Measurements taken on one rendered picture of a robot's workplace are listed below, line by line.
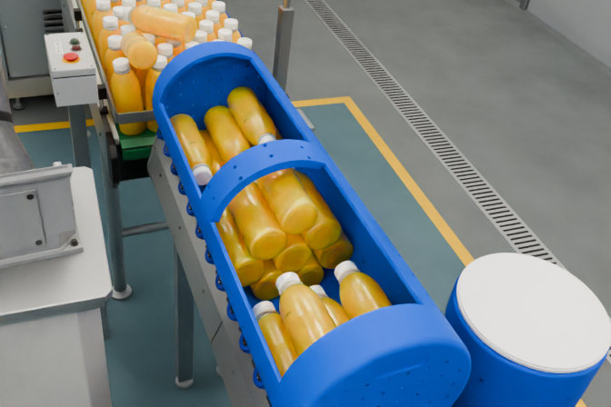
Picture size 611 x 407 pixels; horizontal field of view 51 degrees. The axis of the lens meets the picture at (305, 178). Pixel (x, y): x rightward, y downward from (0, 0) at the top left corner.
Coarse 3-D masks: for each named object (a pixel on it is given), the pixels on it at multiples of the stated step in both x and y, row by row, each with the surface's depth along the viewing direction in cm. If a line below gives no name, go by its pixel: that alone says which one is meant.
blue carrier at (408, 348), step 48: (192, 48) 141; (240, 48) 143; (192, 96) 148; (288, 144) 114; (192, 192) 120; (336, 192) 127; (384, 240) 100; (240, 288) 100; (336, 288) 121; (384, 288) 113; (336, 336) 83; (384, 336) 82; (432, 336) 84; (288, 384) 85; (336, 384) 80; (384, 384) 85; (432, 384) 90
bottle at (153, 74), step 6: (150, 72) 161; (156, 72) 161; (150, 78) 161; (156, 78) 161; (150, 84) 162; (150, 90) 163; (150, 96) 164; (150, 102) 165; (150, 108) 166; (150, 126) 169; (156, 126) 169
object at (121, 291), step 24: (72, 0) 230; (72, 24) 222; (96, 72) 192; (96, 120) 188; (120, 168) 188; (144, 168) 190; (120, 216) 218; (120, 240) 223; (120, 264) 230; (120, 288) 237
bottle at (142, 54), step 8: (136, 32) 164; (128, 40) 157; (136, 40) 154; (144, 40) 154; (128, 48) 153; (136, 48) 153; (144, 48) 153; (152, 48) 154; (128, 56) 153; (136, 56) 154; (144, 56) 154; (152, 56) 155; (136, 64) 154; (144, 64) 155; (152, 64) 155
